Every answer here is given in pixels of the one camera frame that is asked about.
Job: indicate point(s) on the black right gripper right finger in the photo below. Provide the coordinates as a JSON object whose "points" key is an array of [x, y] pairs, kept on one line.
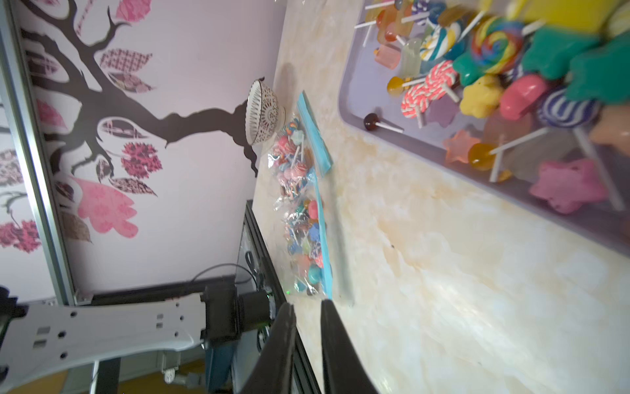
{"points": [[342, 368]]}

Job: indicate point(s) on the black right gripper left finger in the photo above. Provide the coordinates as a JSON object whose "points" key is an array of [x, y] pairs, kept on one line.
{"points": [[273, 371]]}

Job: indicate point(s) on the purple plastic tray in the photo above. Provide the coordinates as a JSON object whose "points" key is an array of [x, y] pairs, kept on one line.
{"points": [[364, 101]]}

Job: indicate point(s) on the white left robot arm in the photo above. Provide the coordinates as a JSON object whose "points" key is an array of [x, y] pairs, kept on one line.
{"points": [[38, 340]]}

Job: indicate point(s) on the blue-zip candy bag front left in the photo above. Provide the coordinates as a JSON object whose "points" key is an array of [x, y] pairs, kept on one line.
{"points": [[307, 241]]}

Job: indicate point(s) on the blue-zip candy bag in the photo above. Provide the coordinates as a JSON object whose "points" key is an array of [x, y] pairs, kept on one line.
{"points": [[299, 158], [307, 241]]}

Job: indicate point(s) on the blue-zip candy bag far left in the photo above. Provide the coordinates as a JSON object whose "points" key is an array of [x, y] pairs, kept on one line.
{"points": [[299, 158]]}

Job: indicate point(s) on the loose candy pile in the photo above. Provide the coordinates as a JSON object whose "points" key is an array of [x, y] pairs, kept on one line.
{"points": [[550, 80]]}

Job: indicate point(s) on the aluminium rail left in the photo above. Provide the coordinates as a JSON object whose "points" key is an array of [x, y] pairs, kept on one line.
{"points": [[19, 103]]}

